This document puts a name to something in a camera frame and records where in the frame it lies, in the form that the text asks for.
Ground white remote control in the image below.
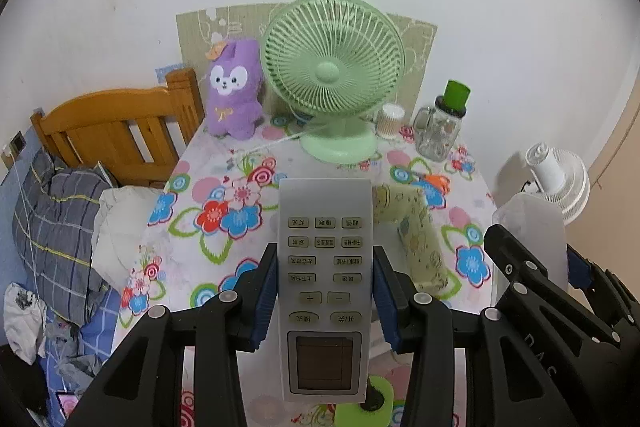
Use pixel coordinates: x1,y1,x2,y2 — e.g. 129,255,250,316
277,178,373,403

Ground green silicone pad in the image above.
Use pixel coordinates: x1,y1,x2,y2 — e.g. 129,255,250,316
334,375,394,427

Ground cartoon fabric storage box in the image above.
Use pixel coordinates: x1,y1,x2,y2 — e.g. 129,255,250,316
372,184,448,296

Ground white standing fan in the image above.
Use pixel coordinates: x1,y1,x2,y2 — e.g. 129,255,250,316
494,141,592,228

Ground white crumpled clothing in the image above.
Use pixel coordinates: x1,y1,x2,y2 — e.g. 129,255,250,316
3,283,47,365

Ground white pillow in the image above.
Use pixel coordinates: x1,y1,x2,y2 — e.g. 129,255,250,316
91,185,162,295

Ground grey plaid blanket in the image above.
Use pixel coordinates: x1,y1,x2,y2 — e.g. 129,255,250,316
12,150,110,327

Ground glass jar green lid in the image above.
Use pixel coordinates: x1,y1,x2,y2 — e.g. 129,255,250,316
413,79,471,162

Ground cotton swab container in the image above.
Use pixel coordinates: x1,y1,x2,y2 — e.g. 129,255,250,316
375,103,406,140

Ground wooden bed headboard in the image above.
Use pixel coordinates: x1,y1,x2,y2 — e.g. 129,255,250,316
30,68,204,187

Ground green desk fan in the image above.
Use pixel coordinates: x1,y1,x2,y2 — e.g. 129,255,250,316
260,0,405,164

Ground purple plush toy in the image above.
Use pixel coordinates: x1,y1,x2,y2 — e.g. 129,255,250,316
205,39,264,141

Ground orange handled scissors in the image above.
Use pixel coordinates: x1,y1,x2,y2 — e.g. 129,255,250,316
409,170,450,196

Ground wall power socket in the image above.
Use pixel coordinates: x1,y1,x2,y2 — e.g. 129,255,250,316
1,131,26,170

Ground cartoon wall paper sheet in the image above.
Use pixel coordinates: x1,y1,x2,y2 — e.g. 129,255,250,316
176,3,437,124

